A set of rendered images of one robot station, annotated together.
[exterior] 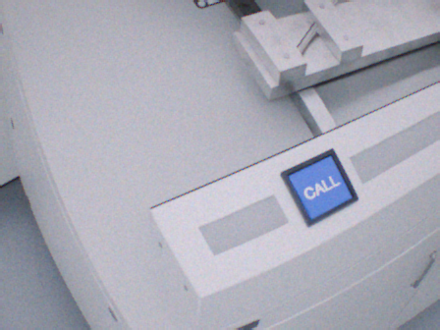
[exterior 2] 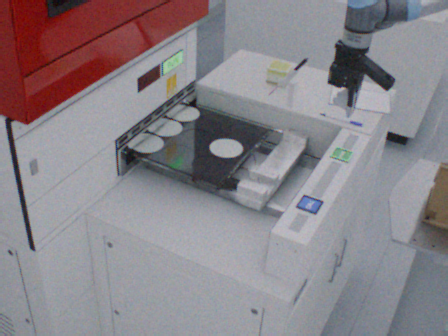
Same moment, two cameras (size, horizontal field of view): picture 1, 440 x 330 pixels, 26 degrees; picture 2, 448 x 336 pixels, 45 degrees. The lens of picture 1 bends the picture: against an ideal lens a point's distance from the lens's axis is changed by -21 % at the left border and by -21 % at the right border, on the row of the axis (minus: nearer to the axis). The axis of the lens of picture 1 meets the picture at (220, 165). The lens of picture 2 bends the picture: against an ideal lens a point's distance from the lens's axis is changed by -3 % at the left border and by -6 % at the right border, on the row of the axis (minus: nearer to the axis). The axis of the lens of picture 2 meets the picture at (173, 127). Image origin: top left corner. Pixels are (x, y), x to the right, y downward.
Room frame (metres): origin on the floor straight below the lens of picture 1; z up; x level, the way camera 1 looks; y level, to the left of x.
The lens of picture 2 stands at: (-0.40, 0.68, 1.85)
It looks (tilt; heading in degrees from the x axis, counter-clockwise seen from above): 32 degrees down; 335
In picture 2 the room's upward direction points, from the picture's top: straight up
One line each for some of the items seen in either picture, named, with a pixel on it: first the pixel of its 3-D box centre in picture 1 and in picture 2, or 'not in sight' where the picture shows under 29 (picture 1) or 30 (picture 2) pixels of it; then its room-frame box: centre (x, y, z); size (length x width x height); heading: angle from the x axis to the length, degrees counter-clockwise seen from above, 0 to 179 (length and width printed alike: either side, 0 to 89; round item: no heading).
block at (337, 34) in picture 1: (333, 27); (264, 175); (0.66, -0.11, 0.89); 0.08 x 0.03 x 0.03; 33
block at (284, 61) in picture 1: (273, 44); (252, 189); (0.62, -0.04, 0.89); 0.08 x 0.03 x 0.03; 33
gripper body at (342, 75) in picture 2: not in sight; (349, 65); (0.59, -0.29, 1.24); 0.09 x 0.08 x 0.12; 32
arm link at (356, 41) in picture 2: not in sight; (356, 37); (0.58, -0.30, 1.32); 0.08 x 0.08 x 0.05
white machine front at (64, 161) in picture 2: not in sight; (121, 119); (0.93, 0.22, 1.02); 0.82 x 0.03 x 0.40; 123
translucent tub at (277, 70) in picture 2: not in sight; (279, 74); (1.01, -0.39, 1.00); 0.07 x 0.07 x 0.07; 36
